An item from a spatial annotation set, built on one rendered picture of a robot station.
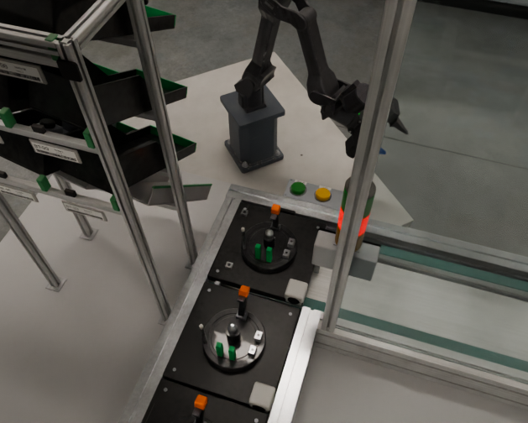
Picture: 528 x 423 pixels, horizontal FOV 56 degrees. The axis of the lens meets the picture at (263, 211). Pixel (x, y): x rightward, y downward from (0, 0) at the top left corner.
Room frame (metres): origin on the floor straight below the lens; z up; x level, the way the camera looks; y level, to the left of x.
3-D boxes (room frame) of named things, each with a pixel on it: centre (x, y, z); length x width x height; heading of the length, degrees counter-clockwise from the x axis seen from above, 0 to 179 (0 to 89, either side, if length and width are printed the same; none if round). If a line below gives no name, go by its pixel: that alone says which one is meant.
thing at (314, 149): (1.11, 0.07, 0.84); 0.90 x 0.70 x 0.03; 25
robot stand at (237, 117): (1.13, 0.03, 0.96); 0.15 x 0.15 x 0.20; 25
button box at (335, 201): (0.86, -0.16, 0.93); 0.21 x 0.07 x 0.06; 71
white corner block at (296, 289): (0.56, -0.07, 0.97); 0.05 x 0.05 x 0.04; 71
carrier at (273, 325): (0.44, 0.07, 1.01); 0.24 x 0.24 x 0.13; 71
